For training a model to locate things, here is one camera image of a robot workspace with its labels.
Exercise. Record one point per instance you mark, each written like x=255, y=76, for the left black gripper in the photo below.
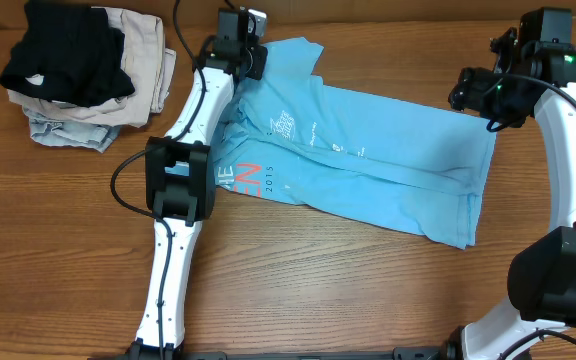
x=255, y=68

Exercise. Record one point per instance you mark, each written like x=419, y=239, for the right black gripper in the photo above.
x=467, y=95

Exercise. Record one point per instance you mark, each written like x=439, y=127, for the light blue printed t-shirt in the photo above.
x=291, y=138

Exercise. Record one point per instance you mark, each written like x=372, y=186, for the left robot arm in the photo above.
x=179, y=175

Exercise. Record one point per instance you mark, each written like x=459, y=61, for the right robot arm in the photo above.
x=534, y=77

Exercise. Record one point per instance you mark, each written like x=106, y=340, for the beige folded garment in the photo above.
x=145, y=59

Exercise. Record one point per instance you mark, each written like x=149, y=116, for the black folded garment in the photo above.
x=69, y=53

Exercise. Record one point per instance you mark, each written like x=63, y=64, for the light denim folded garment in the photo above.
x=65, y=133

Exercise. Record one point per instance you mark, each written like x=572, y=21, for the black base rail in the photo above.
x=318, y=356

